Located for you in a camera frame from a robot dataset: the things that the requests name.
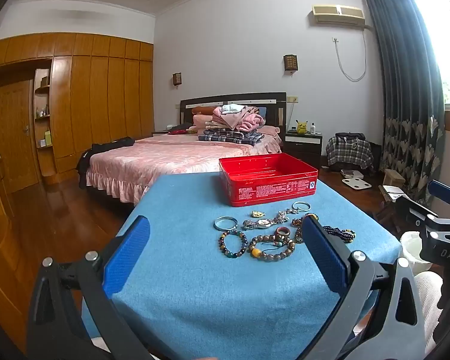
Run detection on silver wrist watch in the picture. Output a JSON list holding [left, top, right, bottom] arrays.
[[242, 215, 286, 231]]

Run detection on wooden door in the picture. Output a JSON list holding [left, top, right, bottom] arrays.
[[0, 79, 41, 193]]

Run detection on plaid bag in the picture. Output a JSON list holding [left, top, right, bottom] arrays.
[[325, 132, 374, 171]]

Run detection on dark green floral curtain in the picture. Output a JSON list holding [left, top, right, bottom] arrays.
[[361, 0, 447, 207]]

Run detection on pink pillow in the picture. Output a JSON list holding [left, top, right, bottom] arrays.
[[192, 114, 214, 130]]

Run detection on red tin box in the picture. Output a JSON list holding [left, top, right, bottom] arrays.
[[218, 153, 319, 208]]

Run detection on silver chain necklace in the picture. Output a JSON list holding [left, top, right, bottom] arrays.
[[275, 208, 299, 223]]

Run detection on dark bead bracelet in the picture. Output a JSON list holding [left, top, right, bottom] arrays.
[[322, 225, 356, 244]]

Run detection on wall air conditioner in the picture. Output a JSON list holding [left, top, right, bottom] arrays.
[[310, 4, 366, 29]]

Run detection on thick silver bangle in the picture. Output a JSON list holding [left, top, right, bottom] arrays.
[[214, 216, 239, 232]]

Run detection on white bathroom scale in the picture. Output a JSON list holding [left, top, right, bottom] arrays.
[[341, 176, 368, 189]]

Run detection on white air conditioner cable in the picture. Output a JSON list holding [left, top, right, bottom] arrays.
[[332, 37, 367, 82]]

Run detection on wooden dresser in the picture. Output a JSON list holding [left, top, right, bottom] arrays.
[[0, 157, 34, 346]]

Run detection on black clothing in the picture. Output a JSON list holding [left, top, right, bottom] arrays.
[[77, 137, 136, 190]]

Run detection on person's white trouser leg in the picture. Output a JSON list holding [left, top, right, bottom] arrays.
[[412, 270, 445, 346]]

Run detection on amber bead bracelet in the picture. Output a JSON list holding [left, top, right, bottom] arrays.
[[292, 213, 319, 244]]

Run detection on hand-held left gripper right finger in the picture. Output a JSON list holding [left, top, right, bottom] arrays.
[[302, 215, 426, 360]]

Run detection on wooden wardrobe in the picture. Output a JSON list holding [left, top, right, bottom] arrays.
[[0, 32, 155, 196]]

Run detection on multicolour bead bracelet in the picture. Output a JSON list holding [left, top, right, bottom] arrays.
[[218, 230, 248, 259]]

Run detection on window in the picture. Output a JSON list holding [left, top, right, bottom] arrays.
[[409, 0, 450, 106]]

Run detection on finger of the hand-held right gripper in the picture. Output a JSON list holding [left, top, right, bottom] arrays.
[[427, 180, 450, 208], [395, 194, 439, 231]]

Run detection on small wooden stool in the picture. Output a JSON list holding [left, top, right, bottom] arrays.
[[383, 169, 404, 185]]

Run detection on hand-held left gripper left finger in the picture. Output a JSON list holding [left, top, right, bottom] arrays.
[[25, 215, 154, 360]]

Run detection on stack of folded clothes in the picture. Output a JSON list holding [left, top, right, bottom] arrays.
[[198, 105, 267, 146]]

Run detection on dark nightstand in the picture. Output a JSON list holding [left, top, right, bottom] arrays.
[[285, 132, 323, 158]]

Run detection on pile of folded clothes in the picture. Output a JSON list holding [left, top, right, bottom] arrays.
[[180, 92, 287, 128]]

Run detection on bed with pink cover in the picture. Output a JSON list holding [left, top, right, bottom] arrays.
[[86, 92, 287, 205]]

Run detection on white waste bin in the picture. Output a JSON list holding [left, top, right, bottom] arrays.
[[399, 230, 436, 274]]

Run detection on brown bead bracelet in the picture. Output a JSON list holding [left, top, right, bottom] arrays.
[[247, 234, 295, 262]]

